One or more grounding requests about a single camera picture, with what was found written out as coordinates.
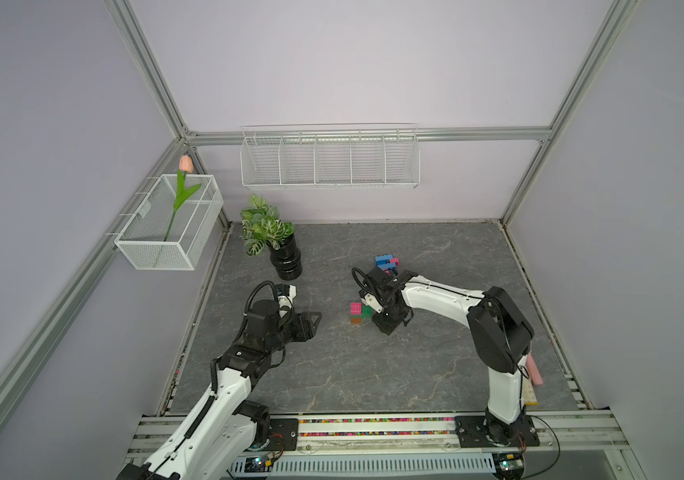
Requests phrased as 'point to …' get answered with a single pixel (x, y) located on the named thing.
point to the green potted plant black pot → (262, 226)
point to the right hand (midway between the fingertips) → (387, 320)
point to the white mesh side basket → (166, 227)
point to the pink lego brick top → (394, 260)
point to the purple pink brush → (534, 373)
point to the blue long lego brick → (384, 262)
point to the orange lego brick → (356, 320)
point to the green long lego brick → (366, 312)
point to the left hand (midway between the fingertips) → (314, 317)
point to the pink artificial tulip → (183, 188)
